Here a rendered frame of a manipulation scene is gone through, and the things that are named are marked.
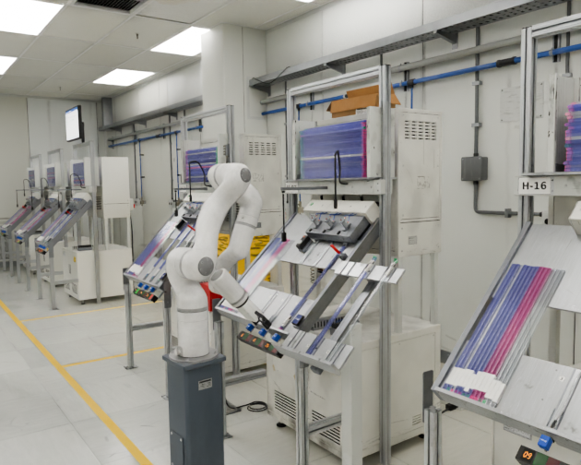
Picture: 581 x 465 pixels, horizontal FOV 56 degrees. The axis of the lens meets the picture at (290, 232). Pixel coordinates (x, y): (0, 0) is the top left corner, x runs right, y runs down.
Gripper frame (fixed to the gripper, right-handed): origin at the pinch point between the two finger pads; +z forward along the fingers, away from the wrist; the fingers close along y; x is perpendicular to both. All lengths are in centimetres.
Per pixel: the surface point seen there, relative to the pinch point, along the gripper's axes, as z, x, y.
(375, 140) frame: -20, 94, 12
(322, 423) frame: 48, -15, 14
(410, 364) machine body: 79, 39, 10
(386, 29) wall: 3, 274, -128
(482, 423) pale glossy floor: 149, 49, 14
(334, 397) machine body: 58, 1, 0
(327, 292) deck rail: 10.7, 28.4, 10.0
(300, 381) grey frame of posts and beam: 24.0, -8.9, 13.7
